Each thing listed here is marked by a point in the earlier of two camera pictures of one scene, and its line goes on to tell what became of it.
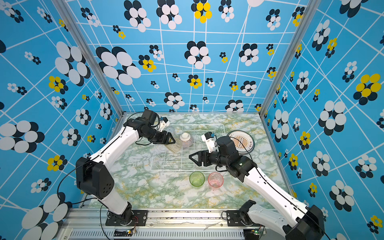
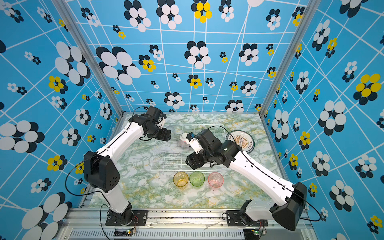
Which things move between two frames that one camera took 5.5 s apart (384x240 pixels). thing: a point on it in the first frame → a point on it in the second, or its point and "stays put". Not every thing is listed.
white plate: x=244 y=141 stays put
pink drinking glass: x=215 y=180 stays put
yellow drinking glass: x=176 y=147 → x=180 y=179
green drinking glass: x=197 y=179 stays put
